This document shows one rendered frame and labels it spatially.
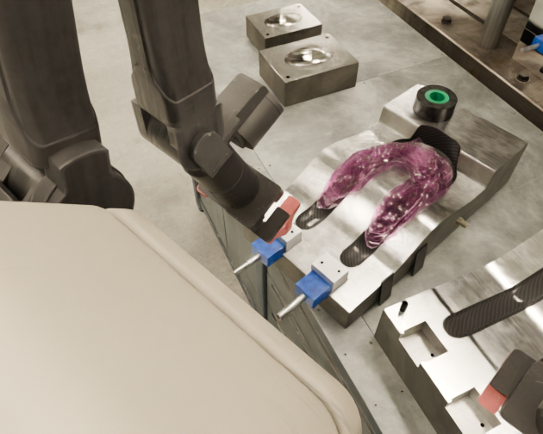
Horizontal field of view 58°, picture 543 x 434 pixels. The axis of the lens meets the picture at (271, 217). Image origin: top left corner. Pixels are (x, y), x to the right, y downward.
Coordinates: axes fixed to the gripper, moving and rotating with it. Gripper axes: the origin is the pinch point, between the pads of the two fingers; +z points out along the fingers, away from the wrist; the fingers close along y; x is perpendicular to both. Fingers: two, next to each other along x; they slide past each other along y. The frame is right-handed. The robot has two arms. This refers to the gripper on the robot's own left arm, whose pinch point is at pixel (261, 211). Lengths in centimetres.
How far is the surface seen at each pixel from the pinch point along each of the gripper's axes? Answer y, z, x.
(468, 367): -33.8, 12.0, -0.1
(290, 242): -1.0, 13.4, 0.5
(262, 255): 1.1, 12.2, 5.0
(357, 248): -9.2, 19.4, -6.0
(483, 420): -38.9, 12.7, 4.4
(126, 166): 123, 106, 11
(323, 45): 34, 38, -46
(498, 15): 9, 55, -83
